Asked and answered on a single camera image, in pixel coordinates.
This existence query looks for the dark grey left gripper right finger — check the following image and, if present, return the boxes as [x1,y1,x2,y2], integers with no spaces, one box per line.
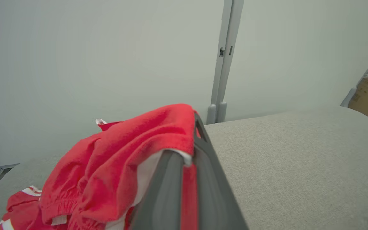
[192,112,249,230]

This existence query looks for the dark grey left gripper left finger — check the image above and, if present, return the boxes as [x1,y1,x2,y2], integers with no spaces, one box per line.
[129,149,185,230]

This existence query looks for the grey partition post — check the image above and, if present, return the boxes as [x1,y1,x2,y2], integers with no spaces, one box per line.
[206,0,244,124]

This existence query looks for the red jersey with white stripes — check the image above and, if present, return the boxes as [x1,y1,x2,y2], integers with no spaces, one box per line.
[0,185,76,230]

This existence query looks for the red shorts with white trim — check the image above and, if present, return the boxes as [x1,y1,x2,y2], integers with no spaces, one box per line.
[40,103,201,230]

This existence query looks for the grey fabric sofa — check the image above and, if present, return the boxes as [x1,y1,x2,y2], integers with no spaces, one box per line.
[0,106,368,230]

